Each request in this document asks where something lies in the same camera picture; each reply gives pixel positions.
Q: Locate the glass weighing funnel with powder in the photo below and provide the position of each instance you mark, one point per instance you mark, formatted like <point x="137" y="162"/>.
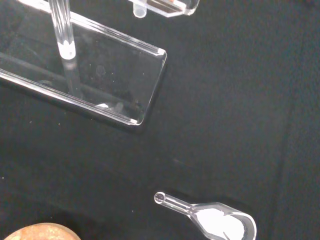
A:
<point x="220" y="220"/>

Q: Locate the black bench cloth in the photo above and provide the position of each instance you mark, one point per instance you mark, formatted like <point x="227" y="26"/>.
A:
<point x="225" y="112"/>

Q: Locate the clear acrylic funnel stand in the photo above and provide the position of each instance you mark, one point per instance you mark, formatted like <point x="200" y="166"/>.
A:
<point x="100" y="70"/>

